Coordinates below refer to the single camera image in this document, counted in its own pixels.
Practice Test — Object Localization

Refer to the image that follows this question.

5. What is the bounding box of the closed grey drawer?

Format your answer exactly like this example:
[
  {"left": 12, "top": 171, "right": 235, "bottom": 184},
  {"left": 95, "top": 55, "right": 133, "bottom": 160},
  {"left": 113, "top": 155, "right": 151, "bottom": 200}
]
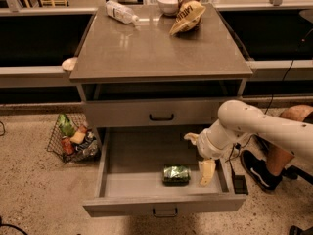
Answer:
[{"left": 81, "top": 97, "right": 244, "bottom": 128}]

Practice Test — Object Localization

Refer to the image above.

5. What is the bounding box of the black cable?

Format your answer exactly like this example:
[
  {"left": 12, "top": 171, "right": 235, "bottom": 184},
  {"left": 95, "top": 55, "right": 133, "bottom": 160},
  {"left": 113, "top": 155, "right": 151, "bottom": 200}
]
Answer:
[{"left": 224, "top": 27, "right": 313, "bottom": 178}]

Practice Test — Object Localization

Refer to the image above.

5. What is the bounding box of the small round white disc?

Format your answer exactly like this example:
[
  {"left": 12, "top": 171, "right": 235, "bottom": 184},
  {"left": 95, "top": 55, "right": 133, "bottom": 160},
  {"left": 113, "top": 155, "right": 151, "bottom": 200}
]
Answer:
[{"left": 62, "top": 57, "right": 77, "bottom": 71}]

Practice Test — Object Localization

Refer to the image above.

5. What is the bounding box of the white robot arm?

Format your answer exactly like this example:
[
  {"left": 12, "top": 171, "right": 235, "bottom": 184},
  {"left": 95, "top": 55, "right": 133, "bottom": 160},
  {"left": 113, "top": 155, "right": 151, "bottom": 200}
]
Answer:
[{"left": 184, "top": 100, "right": 313, "bottom": 186}]

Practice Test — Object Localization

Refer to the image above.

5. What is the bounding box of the black drawer handle upper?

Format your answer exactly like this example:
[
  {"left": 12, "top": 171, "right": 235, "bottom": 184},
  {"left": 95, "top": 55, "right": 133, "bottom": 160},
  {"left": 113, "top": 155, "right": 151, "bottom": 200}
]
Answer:
[{"left": 149, "top": 114, "right": 175, "bottom": 121}]

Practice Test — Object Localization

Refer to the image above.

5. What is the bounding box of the white bowl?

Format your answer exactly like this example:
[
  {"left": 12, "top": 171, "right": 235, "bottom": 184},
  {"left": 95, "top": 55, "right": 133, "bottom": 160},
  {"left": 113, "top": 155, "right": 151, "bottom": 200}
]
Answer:
[{"left": 157, "top": 0, "right": 178, "bottom": 16}]

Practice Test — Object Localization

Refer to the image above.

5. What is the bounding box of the grey drawer cabinet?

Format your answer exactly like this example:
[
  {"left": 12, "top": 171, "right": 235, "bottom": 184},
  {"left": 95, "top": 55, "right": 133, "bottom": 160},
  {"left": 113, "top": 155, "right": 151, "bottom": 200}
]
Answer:
[{"left": 69, "top": 3, "right": 254, "bottom": 218}]

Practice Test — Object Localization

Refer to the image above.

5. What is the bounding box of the yellow chip bag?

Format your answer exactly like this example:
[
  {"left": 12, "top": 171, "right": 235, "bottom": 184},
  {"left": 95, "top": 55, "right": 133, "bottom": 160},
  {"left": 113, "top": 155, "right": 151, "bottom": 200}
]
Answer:
[{"left": 169, "top": 1, "right": 206, "bottom": 35}]

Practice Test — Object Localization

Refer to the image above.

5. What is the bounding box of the clear plastic water bottle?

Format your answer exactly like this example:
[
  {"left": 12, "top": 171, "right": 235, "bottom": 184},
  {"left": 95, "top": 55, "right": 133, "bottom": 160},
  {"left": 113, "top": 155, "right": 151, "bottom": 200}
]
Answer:
[{"left": 106, "top": 1, "right": 139, "bottom": 24}]

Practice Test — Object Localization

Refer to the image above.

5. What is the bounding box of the black sneaker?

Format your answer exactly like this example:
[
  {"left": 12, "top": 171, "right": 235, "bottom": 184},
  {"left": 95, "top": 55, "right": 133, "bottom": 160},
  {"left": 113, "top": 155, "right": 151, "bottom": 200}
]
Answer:
[{"left": 240, "top": 150, "right": 282, "bottom": 192}]

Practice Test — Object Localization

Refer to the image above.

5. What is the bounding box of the green soda can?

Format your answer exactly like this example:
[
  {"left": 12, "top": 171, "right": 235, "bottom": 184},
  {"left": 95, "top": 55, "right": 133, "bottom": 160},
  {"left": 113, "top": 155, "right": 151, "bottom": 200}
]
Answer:
[{"left": 162, "top": 164, "right": 191, "bottom": 186}]

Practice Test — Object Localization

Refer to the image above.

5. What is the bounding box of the black drawer handle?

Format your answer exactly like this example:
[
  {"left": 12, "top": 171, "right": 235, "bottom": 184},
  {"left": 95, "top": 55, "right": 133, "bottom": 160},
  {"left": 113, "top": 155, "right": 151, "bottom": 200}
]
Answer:
[
  {"left": 153, "top": 208, "right": 178, "bottom": 218},
  {"left": 149, "top": 114, "right": 175, "bottom": 121}
]

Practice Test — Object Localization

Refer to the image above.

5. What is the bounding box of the yellow bottle in basket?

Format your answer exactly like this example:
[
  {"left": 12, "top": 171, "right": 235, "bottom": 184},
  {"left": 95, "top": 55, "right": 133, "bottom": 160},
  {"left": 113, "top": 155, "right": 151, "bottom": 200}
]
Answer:
[{"left": 70, "top": 124, "right": 88, "bottom": 144}]

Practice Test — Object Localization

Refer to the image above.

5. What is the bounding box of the black drawer handle lower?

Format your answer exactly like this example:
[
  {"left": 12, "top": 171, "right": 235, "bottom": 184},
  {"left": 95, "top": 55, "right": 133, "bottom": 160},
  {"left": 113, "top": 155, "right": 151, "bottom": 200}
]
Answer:
[{"left": 153, "top": 208, "right": 178, "bottom": 218}]

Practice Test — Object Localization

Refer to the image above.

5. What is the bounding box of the black wire basket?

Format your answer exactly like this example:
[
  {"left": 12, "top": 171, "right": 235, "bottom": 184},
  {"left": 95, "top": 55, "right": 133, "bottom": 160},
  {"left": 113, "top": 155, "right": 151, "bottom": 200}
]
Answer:
[{"left": 47, "top": 113, "right": 101, "bottom": 163}]

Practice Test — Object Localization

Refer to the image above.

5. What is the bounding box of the red soda can in basket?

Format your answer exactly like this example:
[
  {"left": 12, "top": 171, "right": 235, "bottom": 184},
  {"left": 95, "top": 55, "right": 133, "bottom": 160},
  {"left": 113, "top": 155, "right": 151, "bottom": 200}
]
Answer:
[{"left": 61, "top": 136, "right": 74, "bottom": 156}]

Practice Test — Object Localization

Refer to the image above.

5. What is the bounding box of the person's leg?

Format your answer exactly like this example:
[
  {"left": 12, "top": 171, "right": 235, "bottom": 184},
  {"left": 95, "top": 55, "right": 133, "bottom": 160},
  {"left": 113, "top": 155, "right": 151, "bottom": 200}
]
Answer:
[{"left": 266, "top": 105, "right": 313, "bottom": 176}]

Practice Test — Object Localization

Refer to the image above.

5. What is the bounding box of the green chip bag in basket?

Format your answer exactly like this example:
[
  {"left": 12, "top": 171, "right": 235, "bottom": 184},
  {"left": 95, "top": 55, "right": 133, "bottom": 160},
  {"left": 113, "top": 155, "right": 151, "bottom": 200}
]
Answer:
[{"left": 57, "top": 114, "right": 75, "bottom": 137}]

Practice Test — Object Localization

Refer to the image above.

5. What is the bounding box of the black power adapter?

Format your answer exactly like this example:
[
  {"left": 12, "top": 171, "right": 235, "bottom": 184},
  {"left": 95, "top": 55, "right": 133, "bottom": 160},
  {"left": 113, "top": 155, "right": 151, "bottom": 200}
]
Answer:
[{"left": 233, "top": 175, "right": 248, "bottom": 194}]

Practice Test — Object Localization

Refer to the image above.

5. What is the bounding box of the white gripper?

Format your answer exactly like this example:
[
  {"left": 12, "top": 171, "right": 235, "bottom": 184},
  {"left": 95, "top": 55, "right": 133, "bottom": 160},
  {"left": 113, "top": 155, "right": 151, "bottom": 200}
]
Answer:
[{"left": 184, "top": 128, "right": 219, "bottom": 187}]

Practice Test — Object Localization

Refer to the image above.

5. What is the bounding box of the open grey drawer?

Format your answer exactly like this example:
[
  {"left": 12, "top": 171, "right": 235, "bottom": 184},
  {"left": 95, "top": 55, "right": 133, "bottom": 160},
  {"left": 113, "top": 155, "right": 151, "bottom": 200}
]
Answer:
[{"left": 83, "top": 125, "right": 247, "bottom": 217}]

